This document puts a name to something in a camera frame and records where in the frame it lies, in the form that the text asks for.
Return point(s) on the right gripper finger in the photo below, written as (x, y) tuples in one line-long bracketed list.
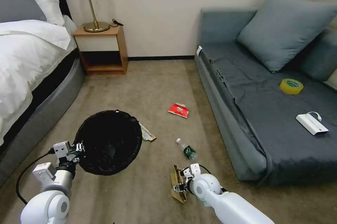
[(178, 187), (186, 172)]

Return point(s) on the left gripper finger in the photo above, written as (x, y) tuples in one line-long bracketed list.
[(75, 158), (79, 147)]

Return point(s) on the brown cardboard scrap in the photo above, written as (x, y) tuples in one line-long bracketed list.
[(175, 179)]

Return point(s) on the black round trash bin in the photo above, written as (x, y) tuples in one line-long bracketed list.
[(110, 142)]

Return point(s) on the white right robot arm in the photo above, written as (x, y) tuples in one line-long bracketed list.
[(231, 205)]

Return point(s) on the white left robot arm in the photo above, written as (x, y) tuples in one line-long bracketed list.
[(50, 203)]

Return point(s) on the plastic bottle green label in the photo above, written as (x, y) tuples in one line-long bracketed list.
[(188, 151)]

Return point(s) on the yellow green wrapper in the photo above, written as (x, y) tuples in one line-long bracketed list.
[(146, 132)]

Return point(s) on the grey bed base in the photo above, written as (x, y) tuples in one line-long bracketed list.
[(60, 90)]

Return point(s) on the red snack wrapper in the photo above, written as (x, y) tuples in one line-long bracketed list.
[(179, 110)]

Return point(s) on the grey blue sofa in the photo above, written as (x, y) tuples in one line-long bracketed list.
[(263, 118)]

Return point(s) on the white duvet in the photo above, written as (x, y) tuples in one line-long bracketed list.
[(21, 63)]

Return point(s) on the wooden nightstand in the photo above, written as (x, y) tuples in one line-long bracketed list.
[(100, 41)]

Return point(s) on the black baseboard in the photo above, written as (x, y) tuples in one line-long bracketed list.
[(160, 57)]

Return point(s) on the brass table lamp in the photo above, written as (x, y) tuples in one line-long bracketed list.
[(96, 26)]

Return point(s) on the white sofa tag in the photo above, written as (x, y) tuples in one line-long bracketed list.
[(199, 51)]

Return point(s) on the yellow tape roll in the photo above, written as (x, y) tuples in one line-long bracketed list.
[(284, 87)]

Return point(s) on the white power bank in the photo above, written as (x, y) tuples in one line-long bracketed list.
[(310, 124)]

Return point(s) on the black headboard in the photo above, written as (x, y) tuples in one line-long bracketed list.
[(64, 3)]

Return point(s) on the large blue square cushion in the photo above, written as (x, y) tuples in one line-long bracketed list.
[(284, 32)]

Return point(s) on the dark blue sofa cushion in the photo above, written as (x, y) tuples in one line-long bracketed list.
[(318, 61)]

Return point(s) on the beige cushion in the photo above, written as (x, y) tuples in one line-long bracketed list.
[(333, 79)]

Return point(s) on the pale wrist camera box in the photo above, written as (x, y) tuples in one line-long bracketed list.
[(61, 149), (196, 168)]

